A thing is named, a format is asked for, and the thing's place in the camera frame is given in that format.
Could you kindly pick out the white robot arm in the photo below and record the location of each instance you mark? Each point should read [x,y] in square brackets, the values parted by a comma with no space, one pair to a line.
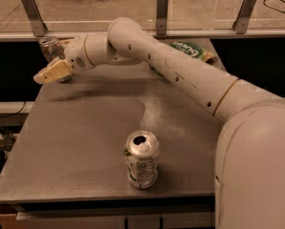
[250,153]

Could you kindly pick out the left metal bracket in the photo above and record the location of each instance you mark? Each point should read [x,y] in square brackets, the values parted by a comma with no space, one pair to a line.
[38,27]

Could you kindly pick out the silver redbull can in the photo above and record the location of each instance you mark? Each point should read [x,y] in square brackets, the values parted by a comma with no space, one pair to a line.
[51,48]

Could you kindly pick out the middle metal bracket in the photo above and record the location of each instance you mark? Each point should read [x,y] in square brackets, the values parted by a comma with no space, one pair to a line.
[161,16]

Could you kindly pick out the green snack bag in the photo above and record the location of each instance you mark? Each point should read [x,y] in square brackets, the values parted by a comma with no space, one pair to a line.
[193,50]

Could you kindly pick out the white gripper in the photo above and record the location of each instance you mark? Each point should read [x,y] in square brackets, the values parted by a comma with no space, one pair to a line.
[75,52]

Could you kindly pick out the cardboard box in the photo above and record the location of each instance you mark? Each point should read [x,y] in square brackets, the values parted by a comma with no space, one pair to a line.
[8,218]

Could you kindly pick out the right metal bracket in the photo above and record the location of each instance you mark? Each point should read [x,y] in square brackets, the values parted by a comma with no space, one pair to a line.
[242,20]

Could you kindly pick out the green white soda can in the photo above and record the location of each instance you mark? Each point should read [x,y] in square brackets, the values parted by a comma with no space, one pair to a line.
[141,153]

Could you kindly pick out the metal bracket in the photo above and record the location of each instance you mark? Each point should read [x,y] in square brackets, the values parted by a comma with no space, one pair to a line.
[242,20]
[38,27]
[161,16]

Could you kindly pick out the white metal rail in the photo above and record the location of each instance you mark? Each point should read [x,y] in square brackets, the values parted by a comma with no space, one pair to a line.
[212,34]

